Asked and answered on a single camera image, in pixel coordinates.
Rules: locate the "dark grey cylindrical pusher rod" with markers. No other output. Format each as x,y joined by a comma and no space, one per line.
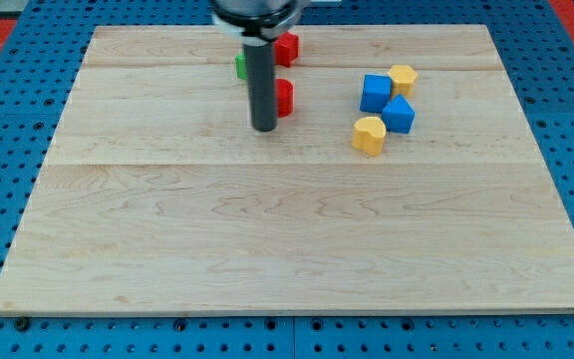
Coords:
260,71

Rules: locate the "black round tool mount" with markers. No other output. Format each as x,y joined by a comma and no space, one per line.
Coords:
257,20

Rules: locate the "green block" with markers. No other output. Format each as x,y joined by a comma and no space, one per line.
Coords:
240,66

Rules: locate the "red star block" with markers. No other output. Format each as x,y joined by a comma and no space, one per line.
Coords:
286,49

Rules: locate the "red cylinder block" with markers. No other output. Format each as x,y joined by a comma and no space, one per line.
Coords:
284,97

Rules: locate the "blue cube block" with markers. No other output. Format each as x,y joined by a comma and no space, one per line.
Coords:
376,93

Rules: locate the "yellow heart block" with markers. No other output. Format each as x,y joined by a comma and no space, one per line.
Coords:
369,135

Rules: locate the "yellow hexagon block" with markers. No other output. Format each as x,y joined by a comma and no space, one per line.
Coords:
403,79

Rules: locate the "light wooden board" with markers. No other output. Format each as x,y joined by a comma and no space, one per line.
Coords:
157,198

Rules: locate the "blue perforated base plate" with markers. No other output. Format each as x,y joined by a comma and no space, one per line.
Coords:
38,65

